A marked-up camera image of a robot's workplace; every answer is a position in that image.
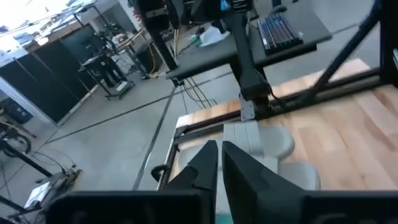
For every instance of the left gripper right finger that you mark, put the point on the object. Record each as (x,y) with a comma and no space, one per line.
(252,193)

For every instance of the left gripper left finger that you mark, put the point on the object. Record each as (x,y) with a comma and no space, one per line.
(202,174)

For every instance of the grey foam slide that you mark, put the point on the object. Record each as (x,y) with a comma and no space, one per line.
(273,140)
(298,175)

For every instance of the wooden shelf black metal legs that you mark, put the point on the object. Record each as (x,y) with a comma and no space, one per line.
(168,161)

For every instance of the black computer tower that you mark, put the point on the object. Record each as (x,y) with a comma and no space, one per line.
(149,59)

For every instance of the black rolling cart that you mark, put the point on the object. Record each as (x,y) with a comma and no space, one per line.
(105,74)

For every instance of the white plastic bag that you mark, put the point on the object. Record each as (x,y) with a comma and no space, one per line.
(214,35)

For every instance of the black monitor pole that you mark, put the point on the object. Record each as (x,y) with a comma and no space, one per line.
(158,34)

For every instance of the black backlit keyboard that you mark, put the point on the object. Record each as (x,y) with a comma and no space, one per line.
(280,32)

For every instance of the black keyboard tray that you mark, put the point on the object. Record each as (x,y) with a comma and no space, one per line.
(311,28)

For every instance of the silver metal bracket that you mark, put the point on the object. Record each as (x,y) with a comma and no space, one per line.
(247,109)

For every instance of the black partition panel wall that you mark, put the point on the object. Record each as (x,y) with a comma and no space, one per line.
(46,74)

